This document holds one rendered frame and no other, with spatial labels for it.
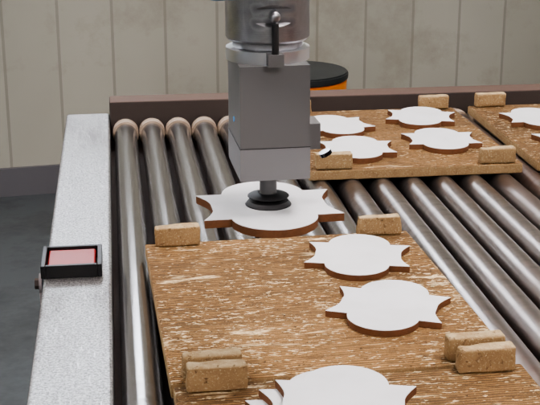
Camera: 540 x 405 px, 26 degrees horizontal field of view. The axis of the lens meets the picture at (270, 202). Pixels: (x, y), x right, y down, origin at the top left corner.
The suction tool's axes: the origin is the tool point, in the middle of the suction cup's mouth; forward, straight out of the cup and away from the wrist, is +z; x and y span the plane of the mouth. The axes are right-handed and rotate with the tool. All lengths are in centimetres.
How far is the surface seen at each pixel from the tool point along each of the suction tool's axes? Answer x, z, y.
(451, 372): -18.0, 16.7, -1.8
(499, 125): -58, 17, 95
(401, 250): -21.8, 15.9, 31.1
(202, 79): -32, 66, 384
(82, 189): 18, 19, 74
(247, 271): -1.9, 16.7, 29.1
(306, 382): -2.1, 13.3, -8.3
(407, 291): -18.9, 15.9, 17.6
